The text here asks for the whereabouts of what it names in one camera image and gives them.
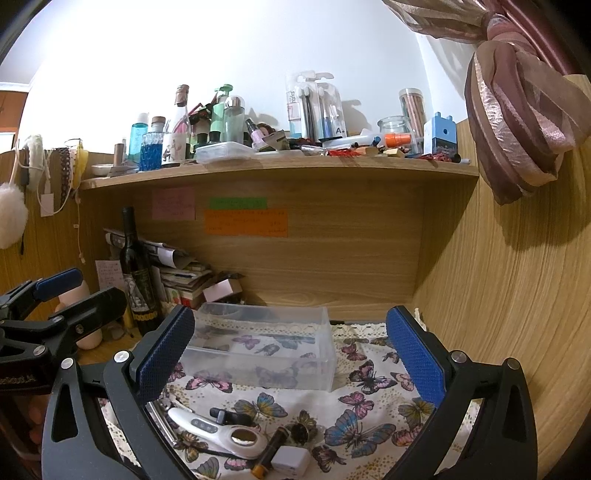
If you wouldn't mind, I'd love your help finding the blue pencil sharpener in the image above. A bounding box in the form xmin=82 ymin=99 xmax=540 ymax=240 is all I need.
xmin=423 ymin=112 xmax=458 ymax=158

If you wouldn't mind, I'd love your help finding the brown orange lip balm tube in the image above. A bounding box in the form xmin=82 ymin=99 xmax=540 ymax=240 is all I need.
xmin=250 ymin=427 xmax=290 ymax=479

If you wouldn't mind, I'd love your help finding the blue liquid bottle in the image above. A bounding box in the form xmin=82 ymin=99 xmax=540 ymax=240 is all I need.
xmin=127 ymin=112 xmax=148 ymax=163

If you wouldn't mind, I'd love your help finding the butterfly print white cloth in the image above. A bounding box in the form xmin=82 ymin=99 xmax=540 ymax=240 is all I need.
xmin=98 ymin=307 xmax=484 ymax=480

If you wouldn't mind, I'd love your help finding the dark wine bottle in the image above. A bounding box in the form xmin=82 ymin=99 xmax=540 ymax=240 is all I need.
xmin=119 ymin=207 xmax=163 ymax=336

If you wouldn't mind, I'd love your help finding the tall tube of pencils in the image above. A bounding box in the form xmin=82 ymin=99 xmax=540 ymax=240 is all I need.
xmin=399 ymin=88 xmax=427 ymax=143

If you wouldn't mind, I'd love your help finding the white fluffy puff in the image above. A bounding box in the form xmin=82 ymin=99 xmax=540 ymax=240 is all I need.
xmin=0 ymin=183 xmax=28 ymax=249

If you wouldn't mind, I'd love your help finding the orange capped white tube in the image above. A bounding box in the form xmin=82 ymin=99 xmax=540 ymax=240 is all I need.
xmin=322 ymin=132 xmax=413 ymax=150

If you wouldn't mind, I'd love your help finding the toothbrush blister pack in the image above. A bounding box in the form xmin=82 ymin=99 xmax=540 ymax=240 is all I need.
xmin=287 ymin=70 xmax=346 ymax=142

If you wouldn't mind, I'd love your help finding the clear plastic storage box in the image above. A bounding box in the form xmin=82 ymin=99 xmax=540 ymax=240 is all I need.
xmin=180 ymin=303 xmax=337 ymax=391

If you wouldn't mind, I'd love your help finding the pink sticky note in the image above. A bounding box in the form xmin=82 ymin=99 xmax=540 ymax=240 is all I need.
xmin=151 ymin=187 xmax=195 ymax=221

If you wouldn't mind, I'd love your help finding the wooden shelf board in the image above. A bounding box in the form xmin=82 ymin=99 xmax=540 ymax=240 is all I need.
xmin=81 ymin=155 xmax=480 ymax=190

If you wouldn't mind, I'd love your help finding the orange sticky note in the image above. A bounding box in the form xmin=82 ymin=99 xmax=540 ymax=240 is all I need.
xmin=204 ymin=209 xmax=288 ymax=238

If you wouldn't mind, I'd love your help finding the black clip mount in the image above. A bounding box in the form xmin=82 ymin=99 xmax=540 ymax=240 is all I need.
xmin=209 ymin=407 xmax=253 ymax=427

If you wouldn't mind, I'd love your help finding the green spray bottle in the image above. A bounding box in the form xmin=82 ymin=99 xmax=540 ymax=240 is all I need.
xmin=209 ymin=84 xmax=233 ymax=143

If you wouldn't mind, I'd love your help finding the green sticky note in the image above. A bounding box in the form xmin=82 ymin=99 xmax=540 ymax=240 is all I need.
xmin=208 ymin=197 xmax=267 ymax=210

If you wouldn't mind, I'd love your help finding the white charger cube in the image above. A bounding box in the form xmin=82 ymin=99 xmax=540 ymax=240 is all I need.
xmin=271 ymin=446 xmax=311 ymax=478

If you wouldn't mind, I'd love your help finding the glass jar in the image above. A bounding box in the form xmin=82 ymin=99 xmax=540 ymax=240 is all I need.
xmin=378 ymin=115 xmax=412 ymax=148

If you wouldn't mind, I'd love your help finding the pink white mug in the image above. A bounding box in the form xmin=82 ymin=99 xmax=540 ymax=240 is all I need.
xmin=55 ymin=281 xmax=103 ymax=351

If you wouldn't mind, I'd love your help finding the pink brown tied curtain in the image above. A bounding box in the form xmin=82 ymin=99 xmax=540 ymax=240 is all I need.
xmin=387 ymin=1 xmax=590 ymax=205

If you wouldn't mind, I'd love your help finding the clear lidded container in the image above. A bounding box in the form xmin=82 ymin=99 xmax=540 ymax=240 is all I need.
xmin=194 ymin=142 xmax=256 ymax=164

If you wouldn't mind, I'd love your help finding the small pink white box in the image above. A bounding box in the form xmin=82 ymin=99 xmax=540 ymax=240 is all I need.
xmin=202 ymin=278 xmax=242 ymax=303

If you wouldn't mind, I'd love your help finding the stack of books and papers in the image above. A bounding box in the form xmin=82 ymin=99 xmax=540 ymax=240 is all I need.
xmin=139 ymin=238 xmax=213 ymax=309

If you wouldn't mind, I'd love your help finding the round black compact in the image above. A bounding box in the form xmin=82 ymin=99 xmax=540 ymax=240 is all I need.
xmin=287 ymin=422 xmax=310 ymax=446

